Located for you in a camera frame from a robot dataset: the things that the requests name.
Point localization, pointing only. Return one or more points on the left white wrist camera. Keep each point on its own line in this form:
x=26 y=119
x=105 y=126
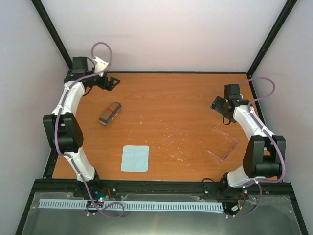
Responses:
x=100 y=65

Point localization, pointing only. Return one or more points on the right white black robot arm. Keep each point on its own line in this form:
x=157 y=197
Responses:
x=264 y=157

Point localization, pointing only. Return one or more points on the right black frame post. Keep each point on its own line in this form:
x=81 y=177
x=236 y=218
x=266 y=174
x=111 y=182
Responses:
x=282 y=17

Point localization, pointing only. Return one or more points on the left black frame post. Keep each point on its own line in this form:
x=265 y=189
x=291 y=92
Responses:
x=52 y=31

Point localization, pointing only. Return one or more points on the light blue cleaning cloth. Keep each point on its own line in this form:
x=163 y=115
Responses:
x=135 y=158

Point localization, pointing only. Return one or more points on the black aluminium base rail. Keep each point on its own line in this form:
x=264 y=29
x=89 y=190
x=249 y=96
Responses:
x=117 y=188

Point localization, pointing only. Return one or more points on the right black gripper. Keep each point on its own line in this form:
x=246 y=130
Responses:
x=217 y=104

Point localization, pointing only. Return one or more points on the plaid glasses case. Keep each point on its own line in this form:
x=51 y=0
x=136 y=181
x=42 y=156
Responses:
x=110 y=113

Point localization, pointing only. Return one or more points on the black frame post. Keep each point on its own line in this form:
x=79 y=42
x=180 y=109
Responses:
x=52 y=31
x=282 y=17

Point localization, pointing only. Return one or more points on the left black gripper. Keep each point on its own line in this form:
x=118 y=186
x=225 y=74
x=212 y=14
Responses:
x=110 y=86

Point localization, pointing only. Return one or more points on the pink transparent sunglasses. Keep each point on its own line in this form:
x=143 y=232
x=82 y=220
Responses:
x=219 y=144

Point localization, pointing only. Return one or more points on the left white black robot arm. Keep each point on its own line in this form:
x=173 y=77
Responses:
x=61 y=126

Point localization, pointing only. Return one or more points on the light blue slotted cable duct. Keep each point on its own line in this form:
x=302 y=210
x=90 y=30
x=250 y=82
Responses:
x=136 y=206

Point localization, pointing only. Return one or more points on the metal front plate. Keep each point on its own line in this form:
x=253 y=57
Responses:
x=272 y=215

